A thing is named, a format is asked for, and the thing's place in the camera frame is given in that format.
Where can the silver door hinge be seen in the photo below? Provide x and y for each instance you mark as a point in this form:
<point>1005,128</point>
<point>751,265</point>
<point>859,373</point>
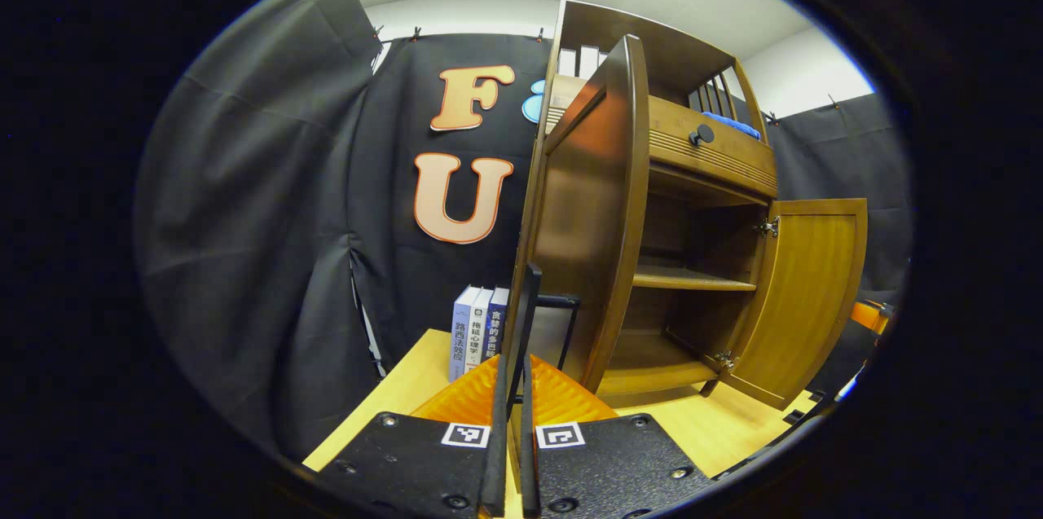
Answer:
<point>767,227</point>
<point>726,359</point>

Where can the white and blue book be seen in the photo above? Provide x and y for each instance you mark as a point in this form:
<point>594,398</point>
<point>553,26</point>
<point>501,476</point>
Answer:
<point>479,327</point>

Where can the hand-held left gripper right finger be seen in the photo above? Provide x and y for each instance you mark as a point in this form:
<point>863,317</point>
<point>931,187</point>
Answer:
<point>611,470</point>

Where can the black round drawer knob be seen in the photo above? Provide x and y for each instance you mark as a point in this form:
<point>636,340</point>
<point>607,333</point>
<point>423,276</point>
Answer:
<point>702,134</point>

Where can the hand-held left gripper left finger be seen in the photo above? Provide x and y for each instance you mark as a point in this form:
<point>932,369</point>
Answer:
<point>424,470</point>

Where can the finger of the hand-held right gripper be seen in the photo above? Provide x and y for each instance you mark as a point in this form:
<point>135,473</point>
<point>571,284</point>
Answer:
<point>872,315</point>

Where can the wooden double-door shoe cabinet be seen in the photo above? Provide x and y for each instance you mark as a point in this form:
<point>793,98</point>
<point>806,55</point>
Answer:
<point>701,246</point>

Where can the dark blue book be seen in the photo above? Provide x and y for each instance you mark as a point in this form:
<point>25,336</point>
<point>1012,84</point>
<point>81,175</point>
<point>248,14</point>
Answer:
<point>495,319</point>

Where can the wooden cabinet inner shelf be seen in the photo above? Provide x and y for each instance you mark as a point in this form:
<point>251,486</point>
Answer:
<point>693,280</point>

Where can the folded blue towel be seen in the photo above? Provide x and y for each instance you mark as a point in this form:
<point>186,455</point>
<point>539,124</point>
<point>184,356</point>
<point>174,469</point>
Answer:
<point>733,125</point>

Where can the wooden shoe cabinet door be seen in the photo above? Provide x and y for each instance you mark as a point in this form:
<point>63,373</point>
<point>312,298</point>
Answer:
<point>595,209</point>
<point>807,299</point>

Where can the wooden cabinet drawer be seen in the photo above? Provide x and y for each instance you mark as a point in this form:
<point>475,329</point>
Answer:
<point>725,156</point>

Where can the pale lilac book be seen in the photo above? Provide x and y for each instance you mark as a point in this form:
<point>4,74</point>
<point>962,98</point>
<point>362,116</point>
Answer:
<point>460,332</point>

